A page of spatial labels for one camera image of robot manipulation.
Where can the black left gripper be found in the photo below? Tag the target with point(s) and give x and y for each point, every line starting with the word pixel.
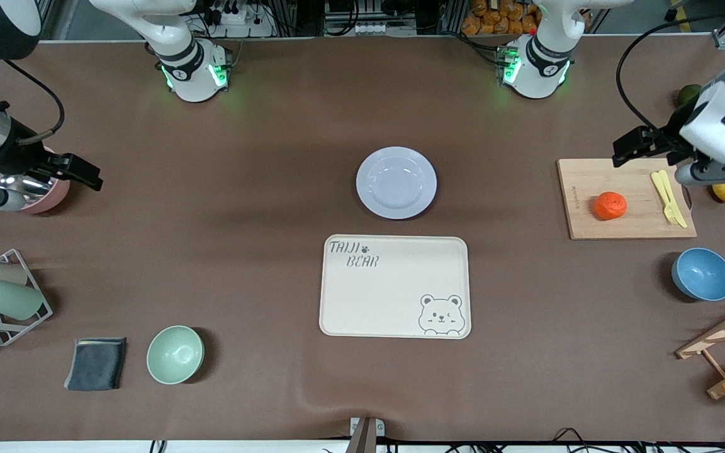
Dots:
pixel 669 136

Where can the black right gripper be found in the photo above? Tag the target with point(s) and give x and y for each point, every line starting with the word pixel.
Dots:
pixel 21 153

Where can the orange mandarin fruit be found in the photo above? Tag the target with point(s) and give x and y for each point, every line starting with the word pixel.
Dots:
pixel 610 206

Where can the white round plate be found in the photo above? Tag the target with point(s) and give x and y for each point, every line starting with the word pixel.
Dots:
pixel 396 182

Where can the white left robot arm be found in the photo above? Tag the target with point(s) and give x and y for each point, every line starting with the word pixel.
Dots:
pixel 535 75

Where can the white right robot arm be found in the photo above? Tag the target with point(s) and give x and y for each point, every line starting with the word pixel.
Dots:
pixel 192 82

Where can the pink bowl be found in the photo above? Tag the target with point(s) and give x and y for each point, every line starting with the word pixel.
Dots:
pixel 55 196

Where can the wooden cutting board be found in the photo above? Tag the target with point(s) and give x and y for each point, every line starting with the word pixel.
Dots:
pixel 608 176

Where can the shiny metal scoop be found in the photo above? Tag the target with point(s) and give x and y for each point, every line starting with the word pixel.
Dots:
pixel 22 184

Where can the yellow plastic fork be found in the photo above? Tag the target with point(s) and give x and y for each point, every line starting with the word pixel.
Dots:
pixel 663 192

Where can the yellow plastic knife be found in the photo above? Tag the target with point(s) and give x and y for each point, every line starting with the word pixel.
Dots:
pixel 669 189

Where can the dark green lime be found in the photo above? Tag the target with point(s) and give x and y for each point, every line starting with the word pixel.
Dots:
pixel 688 94

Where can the mint green cup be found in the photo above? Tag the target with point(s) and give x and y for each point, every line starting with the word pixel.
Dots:
pixel 9 299

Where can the blue bowl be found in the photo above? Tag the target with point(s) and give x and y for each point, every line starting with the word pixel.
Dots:
pixel 703 274

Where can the bag of orange buns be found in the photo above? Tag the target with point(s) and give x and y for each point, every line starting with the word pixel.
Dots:
pixel 494 19

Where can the dark grey folded cloth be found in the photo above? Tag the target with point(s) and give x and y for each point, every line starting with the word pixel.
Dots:
pixel 95 363

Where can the mint green bowl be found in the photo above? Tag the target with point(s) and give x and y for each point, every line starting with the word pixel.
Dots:
pixel 175 355

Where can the wooden drying rack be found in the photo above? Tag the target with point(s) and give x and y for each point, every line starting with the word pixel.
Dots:
pixel 715 336

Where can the white power strip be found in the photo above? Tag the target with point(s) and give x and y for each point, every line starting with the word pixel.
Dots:
pixel 240 28

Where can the cream bear print tray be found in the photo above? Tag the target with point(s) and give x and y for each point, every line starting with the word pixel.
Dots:
pixel 394 296

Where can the metal table clamp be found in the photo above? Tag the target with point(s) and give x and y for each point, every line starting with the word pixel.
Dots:
pixel 364 434

